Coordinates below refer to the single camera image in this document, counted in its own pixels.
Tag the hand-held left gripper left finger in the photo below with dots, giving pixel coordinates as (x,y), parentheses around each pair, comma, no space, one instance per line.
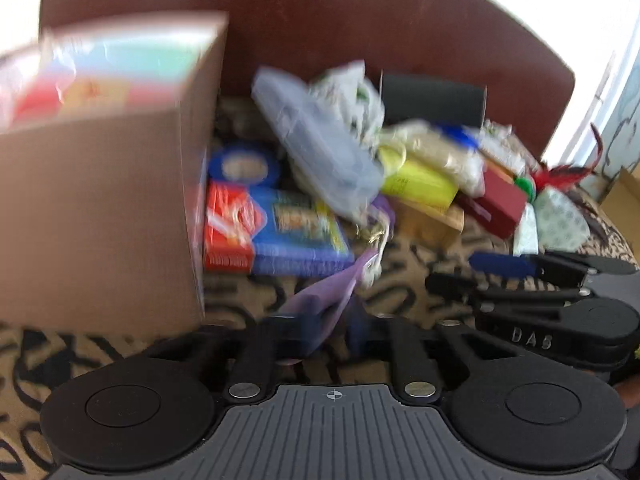
(300,337)

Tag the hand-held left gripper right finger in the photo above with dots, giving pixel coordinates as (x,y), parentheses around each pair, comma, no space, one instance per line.
(357,329)

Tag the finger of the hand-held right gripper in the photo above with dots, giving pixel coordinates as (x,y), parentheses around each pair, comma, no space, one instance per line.
(450,284)
(500,265)

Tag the purple plastic bag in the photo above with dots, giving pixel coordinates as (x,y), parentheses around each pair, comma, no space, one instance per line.
(320,295)

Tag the cotton swab pack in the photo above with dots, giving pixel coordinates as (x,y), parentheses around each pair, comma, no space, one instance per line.
(440,155)

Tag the brown cardboard box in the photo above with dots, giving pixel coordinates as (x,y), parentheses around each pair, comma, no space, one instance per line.
(100,210)

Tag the wooden box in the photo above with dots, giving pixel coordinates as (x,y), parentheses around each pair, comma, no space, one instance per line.
(430,222)

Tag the dark red box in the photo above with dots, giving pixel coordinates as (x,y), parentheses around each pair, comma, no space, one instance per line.
(495,200)

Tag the green cap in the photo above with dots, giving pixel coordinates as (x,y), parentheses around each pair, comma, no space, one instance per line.
(526,186)

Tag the orange packet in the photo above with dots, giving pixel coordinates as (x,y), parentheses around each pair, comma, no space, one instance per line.
(500,168)

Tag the blue printed box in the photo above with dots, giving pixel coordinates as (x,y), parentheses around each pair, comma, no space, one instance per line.
(300,240)

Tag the red feather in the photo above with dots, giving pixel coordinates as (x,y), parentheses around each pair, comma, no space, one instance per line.
(555,175)

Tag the yellow green box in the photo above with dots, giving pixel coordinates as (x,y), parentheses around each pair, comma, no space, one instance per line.
(420,182)

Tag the seed packet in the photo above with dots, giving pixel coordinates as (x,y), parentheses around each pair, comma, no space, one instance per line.
(505,142)

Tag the open cardboard box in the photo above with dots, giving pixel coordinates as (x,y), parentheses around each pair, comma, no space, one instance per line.
(622,195)

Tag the blue lidded tub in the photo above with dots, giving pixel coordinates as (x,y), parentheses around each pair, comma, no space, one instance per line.
(462,136)

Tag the black box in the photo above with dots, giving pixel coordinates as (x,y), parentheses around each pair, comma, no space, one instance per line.
(430,100)

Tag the clear plastic bag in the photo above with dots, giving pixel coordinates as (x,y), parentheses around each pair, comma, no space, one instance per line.
(320,150)

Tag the blue tape roll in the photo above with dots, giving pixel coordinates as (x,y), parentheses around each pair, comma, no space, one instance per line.
(220,170)

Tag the white tree print pouch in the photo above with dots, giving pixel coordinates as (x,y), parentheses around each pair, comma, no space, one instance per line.
(357,92)

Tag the colourful packet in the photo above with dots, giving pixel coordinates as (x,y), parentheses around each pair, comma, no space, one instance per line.
(110,80)

